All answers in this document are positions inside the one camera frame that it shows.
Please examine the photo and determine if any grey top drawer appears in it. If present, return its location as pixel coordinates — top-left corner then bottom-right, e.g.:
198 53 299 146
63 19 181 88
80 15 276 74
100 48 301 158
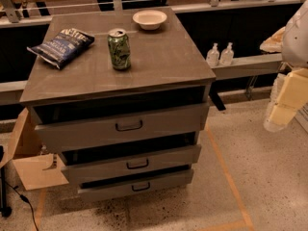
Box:
35 103 209 153

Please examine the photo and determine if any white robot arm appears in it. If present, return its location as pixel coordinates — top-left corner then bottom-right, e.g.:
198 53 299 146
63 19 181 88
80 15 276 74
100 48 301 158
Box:
260 1 308 132

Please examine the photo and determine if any grey drawer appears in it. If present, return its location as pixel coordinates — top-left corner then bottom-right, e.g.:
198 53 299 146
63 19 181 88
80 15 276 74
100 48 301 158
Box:
78 167 193 201
35 103 209 153
62 144 201 184

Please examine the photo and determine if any brown cardboard box left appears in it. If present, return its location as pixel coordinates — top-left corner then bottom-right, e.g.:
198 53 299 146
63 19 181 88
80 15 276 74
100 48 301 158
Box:
0 109 68 190

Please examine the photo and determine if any blue chip bag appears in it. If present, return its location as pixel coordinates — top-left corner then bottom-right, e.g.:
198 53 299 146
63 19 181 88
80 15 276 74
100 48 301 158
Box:
27 28 94 69

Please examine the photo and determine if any green soda can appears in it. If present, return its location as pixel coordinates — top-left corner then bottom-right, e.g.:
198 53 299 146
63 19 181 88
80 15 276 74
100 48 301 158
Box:
107 28 131 70

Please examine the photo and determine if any black stand base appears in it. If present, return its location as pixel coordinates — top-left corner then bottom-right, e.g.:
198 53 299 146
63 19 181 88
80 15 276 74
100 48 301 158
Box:
0 144 13 218

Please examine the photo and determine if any white bowl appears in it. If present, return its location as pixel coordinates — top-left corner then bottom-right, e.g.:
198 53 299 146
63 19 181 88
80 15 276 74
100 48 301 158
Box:
133 10 167 30

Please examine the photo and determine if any grey bottom drawer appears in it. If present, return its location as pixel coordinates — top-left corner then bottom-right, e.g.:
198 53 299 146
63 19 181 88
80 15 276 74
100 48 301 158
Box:
78 167 193 201

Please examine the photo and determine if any right clear sanitizer bottle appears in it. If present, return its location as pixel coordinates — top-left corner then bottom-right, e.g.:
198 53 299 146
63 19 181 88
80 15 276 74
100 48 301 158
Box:
219 42 234 65

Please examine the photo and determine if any white printed cardboard box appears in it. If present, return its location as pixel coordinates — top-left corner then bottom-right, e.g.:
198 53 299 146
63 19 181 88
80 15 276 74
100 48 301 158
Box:
295 103 308 133

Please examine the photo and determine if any clear sanitizer bottle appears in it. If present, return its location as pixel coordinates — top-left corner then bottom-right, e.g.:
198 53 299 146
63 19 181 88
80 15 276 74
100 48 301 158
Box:
219 42 234 65
206 43 219 66

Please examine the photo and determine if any black cable on floor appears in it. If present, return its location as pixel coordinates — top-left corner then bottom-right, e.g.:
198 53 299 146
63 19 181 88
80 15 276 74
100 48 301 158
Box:
4 181 40 231

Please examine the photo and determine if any grey middle drawer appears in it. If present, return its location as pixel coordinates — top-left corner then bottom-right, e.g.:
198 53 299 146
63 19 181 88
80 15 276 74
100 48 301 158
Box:
62 144 201 184

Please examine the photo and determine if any grey drawer cabinet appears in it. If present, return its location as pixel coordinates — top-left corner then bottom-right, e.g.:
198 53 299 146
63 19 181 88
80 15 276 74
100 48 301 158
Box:
21 8 215 190

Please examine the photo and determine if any left clear sanitizer bottle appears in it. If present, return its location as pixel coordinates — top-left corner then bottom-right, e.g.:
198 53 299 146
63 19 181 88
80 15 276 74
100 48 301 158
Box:
206 43 219 66

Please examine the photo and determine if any metal railing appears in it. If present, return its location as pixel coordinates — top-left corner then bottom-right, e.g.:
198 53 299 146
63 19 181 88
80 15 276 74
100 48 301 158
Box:
0 0 308 107

